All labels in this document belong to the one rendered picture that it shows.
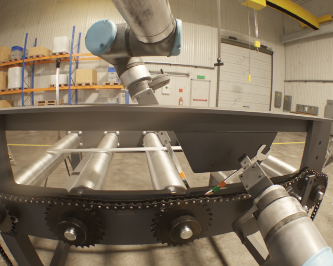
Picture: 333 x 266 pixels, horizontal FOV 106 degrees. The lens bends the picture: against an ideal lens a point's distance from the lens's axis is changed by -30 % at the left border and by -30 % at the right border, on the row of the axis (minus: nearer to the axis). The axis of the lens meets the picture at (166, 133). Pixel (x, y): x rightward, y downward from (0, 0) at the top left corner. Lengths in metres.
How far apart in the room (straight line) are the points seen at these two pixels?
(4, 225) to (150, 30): 0.67
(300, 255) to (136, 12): 0.41
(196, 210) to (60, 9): 11.54
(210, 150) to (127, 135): 0.97
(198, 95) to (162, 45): 9.62
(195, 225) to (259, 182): 0.21
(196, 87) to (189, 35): 2.99
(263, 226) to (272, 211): 0.03
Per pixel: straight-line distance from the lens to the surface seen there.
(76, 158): 1.49
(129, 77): 0.52
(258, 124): 0.57
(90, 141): 1.44
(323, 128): 0.83
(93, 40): 0.45
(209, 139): 0.48
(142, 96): 0.47
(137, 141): 1.40
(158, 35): 0.36
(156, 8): 0.30
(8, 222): 0.65
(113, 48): 0.44
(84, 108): 0.37
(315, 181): 0.81
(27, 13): 12.84
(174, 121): 0.45
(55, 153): 1.00
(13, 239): 0.75
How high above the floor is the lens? 1.19
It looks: 12 degrees down
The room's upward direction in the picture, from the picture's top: 2 degrees clockwise
